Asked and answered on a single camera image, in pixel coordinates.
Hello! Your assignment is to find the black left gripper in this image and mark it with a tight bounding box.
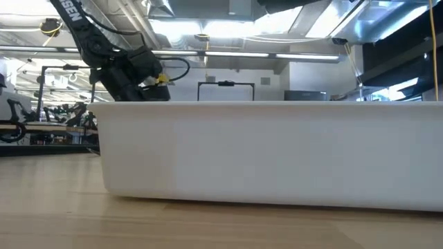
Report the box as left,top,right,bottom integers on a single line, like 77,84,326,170
90,46,171,102

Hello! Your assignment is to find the white plastic cutlery tray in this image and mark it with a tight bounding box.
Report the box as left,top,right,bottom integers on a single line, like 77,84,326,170
87,100,443,212

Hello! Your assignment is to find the long ceiling light tube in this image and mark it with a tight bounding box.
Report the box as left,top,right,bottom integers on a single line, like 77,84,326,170
0,45,82,53
152,49,342,62

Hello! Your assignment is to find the dark monitor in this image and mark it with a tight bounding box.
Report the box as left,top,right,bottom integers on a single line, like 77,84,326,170
284,89,328,102

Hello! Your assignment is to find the black metal rack frame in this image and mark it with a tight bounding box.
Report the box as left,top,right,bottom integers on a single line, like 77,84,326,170
197,81,256,102

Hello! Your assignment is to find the black background camera stand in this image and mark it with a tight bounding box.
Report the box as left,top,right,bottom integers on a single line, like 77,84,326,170
36,64,96,120

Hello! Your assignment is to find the black yellow ceiling cable reel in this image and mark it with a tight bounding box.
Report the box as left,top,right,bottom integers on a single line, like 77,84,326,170
39,17,64,38

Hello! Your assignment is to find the black aluminium table frame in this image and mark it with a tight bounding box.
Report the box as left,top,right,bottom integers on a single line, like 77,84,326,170
0,145,101,157

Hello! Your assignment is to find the silver ventilation duct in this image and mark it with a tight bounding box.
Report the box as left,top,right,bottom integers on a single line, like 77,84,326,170
304,0,432,45

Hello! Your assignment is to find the yellow hanging cable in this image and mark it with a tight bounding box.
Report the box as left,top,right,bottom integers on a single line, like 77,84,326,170
428,0,440,102

